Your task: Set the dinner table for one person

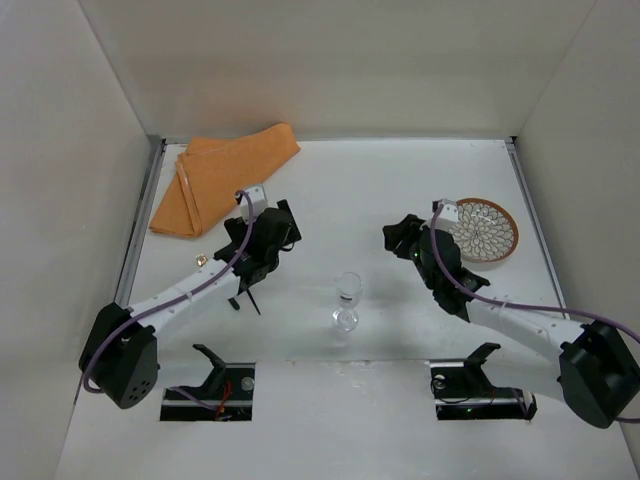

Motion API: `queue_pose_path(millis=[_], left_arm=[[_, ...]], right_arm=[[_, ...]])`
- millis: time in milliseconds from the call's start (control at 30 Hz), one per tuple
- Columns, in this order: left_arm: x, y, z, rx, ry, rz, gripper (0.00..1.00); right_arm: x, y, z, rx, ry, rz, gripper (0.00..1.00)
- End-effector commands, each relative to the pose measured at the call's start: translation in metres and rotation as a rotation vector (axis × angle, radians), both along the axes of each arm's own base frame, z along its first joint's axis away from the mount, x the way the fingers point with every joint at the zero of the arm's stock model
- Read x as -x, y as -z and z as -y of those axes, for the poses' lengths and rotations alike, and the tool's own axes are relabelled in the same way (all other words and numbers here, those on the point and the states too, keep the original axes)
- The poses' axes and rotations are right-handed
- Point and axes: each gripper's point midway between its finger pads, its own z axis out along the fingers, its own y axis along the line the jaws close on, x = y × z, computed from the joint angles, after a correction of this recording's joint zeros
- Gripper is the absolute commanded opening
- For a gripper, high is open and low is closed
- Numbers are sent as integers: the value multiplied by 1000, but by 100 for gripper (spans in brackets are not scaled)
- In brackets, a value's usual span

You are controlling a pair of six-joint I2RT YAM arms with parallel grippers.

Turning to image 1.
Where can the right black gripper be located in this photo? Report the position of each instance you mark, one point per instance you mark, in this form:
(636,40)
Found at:
(398,232)

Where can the clear wine glass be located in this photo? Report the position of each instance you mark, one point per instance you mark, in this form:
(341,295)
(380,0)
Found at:
(349,288)

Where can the orange cloth napkin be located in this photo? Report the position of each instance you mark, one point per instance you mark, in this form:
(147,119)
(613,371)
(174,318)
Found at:
(209,173)

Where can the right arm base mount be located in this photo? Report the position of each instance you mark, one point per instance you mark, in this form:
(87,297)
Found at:
(463,392)

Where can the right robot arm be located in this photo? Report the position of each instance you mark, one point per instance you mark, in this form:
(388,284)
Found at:
(581,359)

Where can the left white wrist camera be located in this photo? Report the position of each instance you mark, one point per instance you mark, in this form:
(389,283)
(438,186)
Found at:
(252,195)

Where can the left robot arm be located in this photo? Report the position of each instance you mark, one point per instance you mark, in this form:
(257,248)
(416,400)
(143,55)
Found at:
(120,356)

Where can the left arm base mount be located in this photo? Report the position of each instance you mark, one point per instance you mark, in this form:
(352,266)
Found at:
(219,391)

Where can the aluminium frame rail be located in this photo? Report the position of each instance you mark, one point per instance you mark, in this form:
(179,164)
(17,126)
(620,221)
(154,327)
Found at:
(140,222)

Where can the green handled gold knife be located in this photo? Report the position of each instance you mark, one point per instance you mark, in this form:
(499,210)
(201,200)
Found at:
(201,259)

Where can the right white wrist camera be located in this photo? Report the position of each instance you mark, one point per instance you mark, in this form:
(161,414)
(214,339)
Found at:
(445,214)

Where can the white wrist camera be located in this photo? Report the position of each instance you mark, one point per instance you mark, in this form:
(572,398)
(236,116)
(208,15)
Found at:
(445,214)
(252,195)

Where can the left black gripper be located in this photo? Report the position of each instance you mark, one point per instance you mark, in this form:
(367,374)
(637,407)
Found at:
(249,279)

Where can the floral patterned plate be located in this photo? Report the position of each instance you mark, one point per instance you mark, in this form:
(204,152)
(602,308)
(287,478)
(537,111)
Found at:
(485,231)

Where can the black spoon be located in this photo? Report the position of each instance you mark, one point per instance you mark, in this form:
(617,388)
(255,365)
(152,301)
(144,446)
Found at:
(250,299)

